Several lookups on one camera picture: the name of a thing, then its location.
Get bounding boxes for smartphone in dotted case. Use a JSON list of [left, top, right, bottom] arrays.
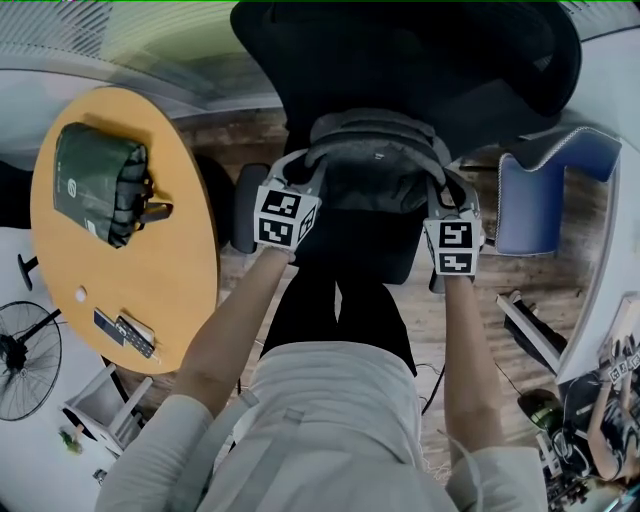
[[113, 314, 157, 360]]

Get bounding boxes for white side table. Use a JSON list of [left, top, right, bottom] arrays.
[[62, 362, 154, 456]]

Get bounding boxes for white smartphone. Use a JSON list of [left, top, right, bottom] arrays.
[[93, 308, 126, 346]]

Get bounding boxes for small green plant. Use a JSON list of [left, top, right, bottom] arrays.
[[57, 424, 85, 456]]

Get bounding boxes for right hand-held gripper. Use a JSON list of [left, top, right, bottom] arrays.
[[423, 169, 485, 294]]

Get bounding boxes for black T-shaped stand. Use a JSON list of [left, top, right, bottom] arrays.
[[17, 253, 39, 292]]

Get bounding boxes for round wooden table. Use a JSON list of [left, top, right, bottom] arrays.
[[29, 87, 221, 375]]

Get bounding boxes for black mesh office chair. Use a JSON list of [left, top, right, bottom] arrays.
[[229, 0, 584, 286]]

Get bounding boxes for dark green tote bag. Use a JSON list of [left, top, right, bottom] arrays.
[[52, 122, 175, 250]]

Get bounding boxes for person's right forearm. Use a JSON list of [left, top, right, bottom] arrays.
[[442, 274, 506, 454]]

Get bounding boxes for grey backpack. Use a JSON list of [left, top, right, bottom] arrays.
[[304, 108, 454, 214]]

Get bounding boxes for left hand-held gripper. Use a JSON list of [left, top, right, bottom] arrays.
[[253, 149, 329, 253]]

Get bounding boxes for white desk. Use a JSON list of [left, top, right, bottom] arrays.
[[495, 134, 640, 386]]

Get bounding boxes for black standing fan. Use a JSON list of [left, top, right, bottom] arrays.
[[0, 299, 64, 422]]

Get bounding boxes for beige box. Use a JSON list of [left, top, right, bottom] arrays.
[[598, 294, 640, 369]]

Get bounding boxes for blue chair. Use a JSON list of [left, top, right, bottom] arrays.
[[494, 127, 624, 257]]

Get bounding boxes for person's white shirt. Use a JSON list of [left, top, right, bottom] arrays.
[[94, 341, 549, 512]]

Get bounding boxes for white window blinds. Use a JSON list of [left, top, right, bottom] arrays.
[[0, 0, 281, 114]]

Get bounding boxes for black object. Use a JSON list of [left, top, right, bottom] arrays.
[[0, 159, 36, 231]]

